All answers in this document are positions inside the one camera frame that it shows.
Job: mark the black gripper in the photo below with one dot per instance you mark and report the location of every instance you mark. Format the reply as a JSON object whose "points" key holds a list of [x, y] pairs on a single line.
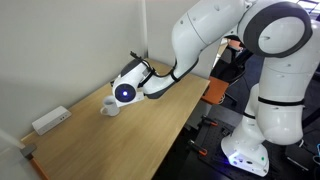
{"points": [[112, 83]]}

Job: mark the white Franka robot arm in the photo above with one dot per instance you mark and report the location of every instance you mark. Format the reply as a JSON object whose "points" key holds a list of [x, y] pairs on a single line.
{"points": [[283, 66]]}

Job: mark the white ceramic mug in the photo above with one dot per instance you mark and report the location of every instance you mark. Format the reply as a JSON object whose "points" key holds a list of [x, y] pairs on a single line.
{"points": [[110, 107]]}

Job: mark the white rectangular power box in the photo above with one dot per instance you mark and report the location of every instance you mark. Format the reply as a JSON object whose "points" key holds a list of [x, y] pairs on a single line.
{"points": [[50, 120]]}

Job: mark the orange seat stool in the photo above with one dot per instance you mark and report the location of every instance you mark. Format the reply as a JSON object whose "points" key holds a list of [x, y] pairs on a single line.
{"points": [[216, 90]]}

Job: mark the black orange bar clamp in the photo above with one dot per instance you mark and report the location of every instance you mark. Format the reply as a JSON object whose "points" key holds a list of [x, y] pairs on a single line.
{"points": [[197, 148], [210, 121]]}

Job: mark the grey table clamp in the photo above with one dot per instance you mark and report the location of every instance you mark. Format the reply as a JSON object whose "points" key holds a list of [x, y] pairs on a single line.
{"points": [[28, 151]]}

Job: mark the black bag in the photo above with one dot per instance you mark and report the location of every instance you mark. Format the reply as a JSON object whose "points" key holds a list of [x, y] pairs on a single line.
{"points": [[301, 156]]}

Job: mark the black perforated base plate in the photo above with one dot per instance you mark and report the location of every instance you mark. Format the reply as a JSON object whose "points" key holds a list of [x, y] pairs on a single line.
{"points": [[210, 156]]}

